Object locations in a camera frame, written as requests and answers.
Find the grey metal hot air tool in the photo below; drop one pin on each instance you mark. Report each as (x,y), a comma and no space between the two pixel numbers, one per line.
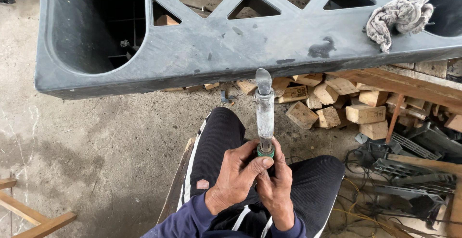
(265,111)

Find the person's black striped trousers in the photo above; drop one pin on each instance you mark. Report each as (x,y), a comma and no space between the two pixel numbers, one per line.
(267,180)

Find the heap of grey plastic scraps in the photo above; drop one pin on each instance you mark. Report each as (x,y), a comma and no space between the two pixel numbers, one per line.
(415,165)

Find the person's right hand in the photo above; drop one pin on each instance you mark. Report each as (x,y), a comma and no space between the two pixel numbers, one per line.
(276,187)

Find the wooden bench plank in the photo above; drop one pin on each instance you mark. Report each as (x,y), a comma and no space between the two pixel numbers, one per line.
(175,184)

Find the large grey plastic pallet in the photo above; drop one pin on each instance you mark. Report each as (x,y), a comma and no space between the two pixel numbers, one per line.
(216,39)

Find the person's right fingers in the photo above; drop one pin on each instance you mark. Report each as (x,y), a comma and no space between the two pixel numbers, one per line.
(279,155)

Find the reddish wooden stick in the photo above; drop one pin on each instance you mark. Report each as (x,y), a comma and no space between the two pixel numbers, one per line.
(394,117)

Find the person's left hand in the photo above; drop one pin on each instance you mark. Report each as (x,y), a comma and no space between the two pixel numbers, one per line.
(231,178)

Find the wooden frame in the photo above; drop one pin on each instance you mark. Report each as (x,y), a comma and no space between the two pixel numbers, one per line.
(30,209)

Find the long wooden beam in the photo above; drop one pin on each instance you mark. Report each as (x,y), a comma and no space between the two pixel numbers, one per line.
(400,82)

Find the dirty crumpled rag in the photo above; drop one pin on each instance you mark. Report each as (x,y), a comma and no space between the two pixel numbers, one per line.
(399,17)

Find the small grey plastic fragment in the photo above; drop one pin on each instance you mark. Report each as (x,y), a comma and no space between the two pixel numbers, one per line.
(226,97)

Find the pile of wooden blocks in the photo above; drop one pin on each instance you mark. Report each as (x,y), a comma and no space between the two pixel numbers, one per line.
(346,102)

